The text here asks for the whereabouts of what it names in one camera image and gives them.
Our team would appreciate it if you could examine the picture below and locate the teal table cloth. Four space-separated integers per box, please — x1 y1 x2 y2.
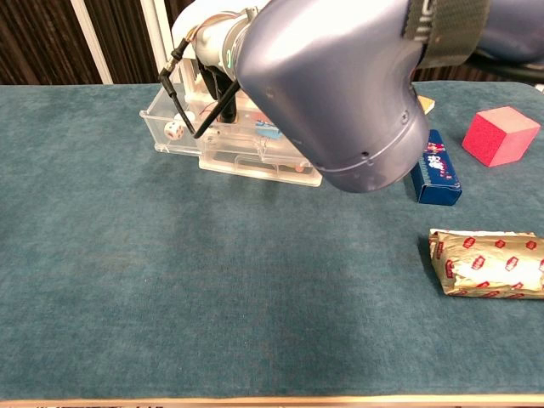
0 80 544 403

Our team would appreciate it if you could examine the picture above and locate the pink foam cube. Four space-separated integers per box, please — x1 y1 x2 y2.
462 105 541 168

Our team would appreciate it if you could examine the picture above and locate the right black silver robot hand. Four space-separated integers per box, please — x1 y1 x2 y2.
194 25 240 125

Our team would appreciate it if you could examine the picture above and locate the clear plastic drawer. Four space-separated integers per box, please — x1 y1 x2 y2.
198 148 324 187
139 82 315 165

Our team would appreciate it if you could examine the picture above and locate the gold foil packet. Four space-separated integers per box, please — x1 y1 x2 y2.
427 228 544 301

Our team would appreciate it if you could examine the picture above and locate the white plastic drawer organizer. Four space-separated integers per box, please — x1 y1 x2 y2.
171 6 324 188

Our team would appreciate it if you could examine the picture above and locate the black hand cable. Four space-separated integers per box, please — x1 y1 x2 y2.
158 36 241 139

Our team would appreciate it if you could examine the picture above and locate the black pleated curtain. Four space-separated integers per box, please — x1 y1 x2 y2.
0 0 544 86

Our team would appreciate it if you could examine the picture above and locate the blue binder clip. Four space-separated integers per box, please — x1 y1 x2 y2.
254 120 284 139

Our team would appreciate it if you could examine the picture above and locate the dark blue rectangular box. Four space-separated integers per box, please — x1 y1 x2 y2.
410 129 463 207

